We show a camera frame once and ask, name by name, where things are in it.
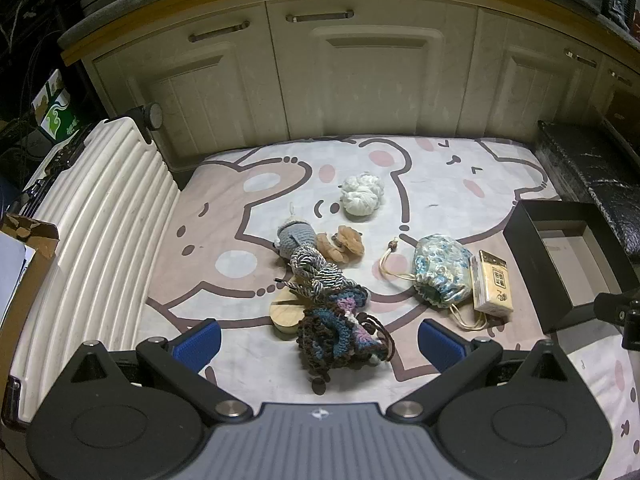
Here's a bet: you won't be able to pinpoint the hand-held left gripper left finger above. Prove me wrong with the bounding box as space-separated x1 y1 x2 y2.
65 319 253 423

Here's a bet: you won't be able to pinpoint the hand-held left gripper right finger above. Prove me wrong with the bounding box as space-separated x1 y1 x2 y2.
387 317 573 422

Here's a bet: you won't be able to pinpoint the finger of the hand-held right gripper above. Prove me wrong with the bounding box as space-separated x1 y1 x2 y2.
594 292 640 352

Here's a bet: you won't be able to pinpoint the floral drawstring pouch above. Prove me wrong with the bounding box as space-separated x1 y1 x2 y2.
380 234 488 331

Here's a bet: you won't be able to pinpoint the small beige box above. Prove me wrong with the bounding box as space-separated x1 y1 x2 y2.
470 250 516 317

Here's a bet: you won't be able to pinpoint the round wooden disc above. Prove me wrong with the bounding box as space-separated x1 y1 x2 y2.
269 287 311 343

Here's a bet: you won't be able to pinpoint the black box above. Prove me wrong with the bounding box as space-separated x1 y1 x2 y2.
502 200 636 335

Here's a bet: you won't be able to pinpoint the dark crocheted piece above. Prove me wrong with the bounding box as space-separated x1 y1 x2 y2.
295 282 396 395

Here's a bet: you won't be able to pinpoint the striped rope knot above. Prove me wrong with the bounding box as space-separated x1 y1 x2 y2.
274 245 351 306

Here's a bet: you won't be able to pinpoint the tan plush bear toy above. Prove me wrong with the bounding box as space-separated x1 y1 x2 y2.
316 226 366 264

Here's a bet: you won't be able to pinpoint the grey crocheted doll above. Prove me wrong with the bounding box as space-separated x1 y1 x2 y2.
272 202 321 261

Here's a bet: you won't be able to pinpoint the bear print blanket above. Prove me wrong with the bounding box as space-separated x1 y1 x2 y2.
144 135 640 466

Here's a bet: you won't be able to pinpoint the white ribbed suitcase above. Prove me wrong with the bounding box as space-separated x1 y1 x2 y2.
0 102 182 431

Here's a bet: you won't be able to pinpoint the brown cardboard box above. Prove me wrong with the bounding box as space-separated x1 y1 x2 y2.
0 212 60 341

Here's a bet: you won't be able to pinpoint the white paper sheets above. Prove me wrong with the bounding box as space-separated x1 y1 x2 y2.
0 232 28 306

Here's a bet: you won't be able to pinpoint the cream cabinet door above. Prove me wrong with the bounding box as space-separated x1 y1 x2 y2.
460 7 608 146
92 2 291 171
597 55 640 126
265 0 481 141

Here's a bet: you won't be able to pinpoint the green printed box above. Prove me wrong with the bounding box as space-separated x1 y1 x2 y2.
31 67 83 143

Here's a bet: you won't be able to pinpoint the dark cables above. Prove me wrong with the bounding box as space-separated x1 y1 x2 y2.
0 0 51 126

